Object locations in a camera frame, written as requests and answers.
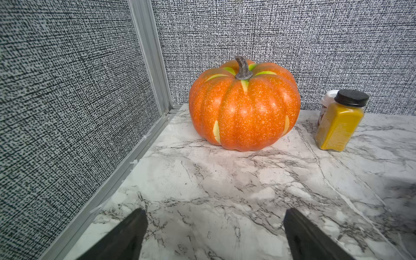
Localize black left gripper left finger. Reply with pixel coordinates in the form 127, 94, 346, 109
78, 209, 148, 260

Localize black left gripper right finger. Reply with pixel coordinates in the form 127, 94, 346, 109
283, 208, 354, 260

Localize yellow jar black lid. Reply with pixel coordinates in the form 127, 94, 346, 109
315, 89, 369, 152

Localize white lidded jar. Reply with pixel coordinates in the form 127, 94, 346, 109
317, 90, 339, 125

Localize orange decorative pumpkin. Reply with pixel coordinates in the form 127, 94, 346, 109
188, 56, 301, 152

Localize aluminium frame rails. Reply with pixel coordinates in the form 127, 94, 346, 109
40, 1, 175, 260

